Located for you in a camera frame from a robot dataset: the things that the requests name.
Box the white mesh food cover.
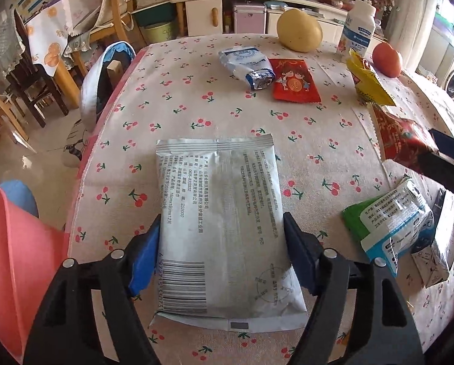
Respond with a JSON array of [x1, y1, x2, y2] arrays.
[[59, 0, 111, 33]]

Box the grey lace cloth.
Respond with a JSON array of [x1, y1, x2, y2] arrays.
[[0, 8, 26, 80]]

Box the red envelope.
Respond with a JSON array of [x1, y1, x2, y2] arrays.
[[269, 58, 322, 103]]

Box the dark wooden chair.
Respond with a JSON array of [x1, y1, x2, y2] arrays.
[[4, 8, 69, 128]]

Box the red snack bag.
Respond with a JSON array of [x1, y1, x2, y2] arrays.
[[371, 103, 438, 173]]

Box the pink storage case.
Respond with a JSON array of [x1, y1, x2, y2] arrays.
[[232, 2, 267, 35]]

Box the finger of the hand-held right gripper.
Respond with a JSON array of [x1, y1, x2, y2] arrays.
[[428, 128, 454, 165], [417, 153, 454, 198]]

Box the orange print tablecloth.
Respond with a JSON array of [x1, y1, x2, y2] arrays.
[[25, 0, 75, 77]]

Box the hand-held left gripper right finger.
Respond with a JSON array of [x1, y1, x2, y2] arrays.
[[282, 211, 424, 365]]

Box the white and blue wipes packet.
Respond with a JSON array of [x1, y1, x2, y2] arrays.
[[360, 177, 435, 278]]

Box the crumpled white and blue wrapper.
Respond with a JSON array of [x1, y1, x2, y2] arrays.
[[217, 46, 276, 91]]

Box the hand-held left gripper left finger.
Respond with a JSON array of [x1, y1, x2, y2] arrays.
[[23, 213, 163, 365]]

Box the yellow wrapper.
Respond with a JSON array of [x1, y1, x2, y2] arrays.
[[346, 49, 396, 106]]

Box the white television cabinet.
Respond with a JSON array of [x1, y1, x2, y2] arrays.
[[170, 0, 387, 40]]

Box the silver printed packet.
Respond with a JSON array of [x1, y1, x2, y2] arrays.
[[149, 133, 308, 331]]

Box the white plastic bottle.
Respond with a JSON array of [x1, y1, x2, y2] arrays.
[[337, 0, 377, 57]]

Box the black and white carton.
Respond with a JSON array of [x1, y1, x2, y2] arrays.
[[410, 188, 454, 289]]

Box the yellow pear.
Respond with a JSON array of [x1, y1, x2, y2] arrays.
[[276, 8, 323, 53]]

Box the cartoon floor mat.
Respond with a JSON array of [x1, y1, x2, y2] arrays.
[[61, 118, 94, 168]]

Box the pink plastic bin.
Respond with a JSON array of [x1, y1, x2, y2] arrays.
[[0, 188, 71, 365]]

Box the dark green basin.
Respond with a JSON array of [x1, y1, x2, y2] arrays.
[[133, 2, 176, 27]]

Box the cherry print tablecloth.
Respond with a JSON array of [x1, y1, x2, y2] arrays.
[[65, 32, 454, 365]]

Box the blue and white chair back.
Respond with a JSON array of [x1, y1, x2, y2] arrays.
[[80, 42, 137, 126]]

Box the light green waste bin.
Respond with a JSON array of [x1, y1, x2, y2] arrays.
[[140, 21, 178, 44]]

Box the light wooden chair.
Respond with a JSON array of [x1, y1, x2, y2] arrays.
[[0, 82, 30, 141], [71, 0, 136, 50]]

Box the red apple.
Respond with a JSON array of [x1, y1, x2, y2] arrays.
[[372, 42, 403, 78]]

